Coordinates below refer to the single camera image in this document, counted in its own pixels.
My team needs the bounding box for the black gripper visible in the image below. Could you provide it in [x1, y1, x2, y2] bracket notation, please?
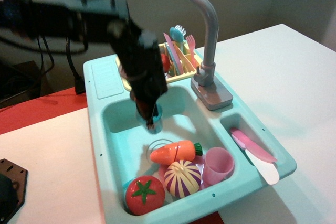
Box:
[107, 20, 167, 130]

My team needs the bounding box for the translucent blue plastic cup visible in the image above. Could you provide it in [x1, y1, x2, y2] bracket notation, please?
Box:
[135, 104, 163, 134]

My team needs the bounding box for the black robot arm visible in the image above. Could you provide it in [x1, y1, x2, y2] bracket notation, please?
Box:
[1, 0, 167, 129]

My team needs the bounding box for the teal toy sink unit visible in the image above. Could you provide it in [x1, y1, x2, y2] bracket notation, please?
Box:
[83, 55, 297, 223]

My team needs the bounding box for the blue toy utensil in sink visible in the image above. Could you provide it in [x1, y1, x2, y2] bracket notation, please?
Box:
[123, 178, 135, 190]

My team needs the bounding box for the pink cup in sink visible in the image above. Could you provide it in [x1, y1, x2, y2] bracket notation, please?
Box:
[203, 147, 235, 185]

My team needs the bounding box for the red toy apple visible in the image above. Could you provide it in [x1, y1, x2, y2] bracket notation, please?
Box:
[161, 54, 170, 73]

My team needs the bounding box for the pink knife in rack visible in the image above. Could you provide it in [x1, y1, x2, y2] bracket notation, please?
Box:
[163, 33, 184, 74]

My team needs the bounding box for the yellow dish drying rack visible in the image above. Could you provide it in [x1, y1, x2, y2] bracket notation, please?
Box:
[116, 40, 202, 91]

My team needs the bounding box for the orange toy carrot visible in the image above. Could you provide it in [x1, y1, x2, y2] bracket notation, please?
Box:
[150, 140, 203, 165]

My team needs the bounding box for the purple plate in rack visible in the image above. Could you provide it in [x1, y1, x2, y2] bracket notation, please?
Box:
[165, 42, 184, 75]

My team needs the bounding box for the grey toy faucet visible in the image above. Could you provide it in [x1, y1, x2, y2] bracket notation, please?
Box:
[189, 0, 233, 111]

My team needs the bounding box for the black flexible gooseneck clamp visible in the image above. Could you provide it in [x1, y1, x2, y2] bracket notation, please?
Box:
[65, 37, 85, 94]

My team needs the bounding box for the blue dish brush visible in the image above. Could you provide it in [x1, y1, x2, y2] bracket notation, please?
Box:
[169, 25, 186, 51]

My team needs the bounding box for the pink toy fork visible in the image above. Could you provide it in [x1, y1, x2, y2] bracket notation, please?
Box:
[186, 35, 196, 64]

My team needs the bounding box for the purple yellow toy onion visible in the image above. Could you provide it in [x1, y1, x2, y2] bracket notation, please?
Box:
[164, 160, 202, 198]

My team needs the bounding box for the red toy tomato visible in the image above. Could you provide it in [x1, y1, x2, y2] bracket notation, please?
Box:
[125, 175, 165, 216]

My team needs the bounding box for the pink toy knife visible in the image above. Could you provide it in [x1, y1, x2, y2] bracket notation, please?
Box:
[230, 127, 278, 163]

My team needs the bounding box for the white toy spatula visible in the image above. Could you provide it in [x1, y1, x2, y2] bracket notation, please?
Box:
[245, 150, 280, 185]

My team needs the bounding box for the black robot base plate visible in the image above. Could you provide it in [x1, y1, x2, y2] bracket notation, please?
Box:
[1, 158, 28, 223]

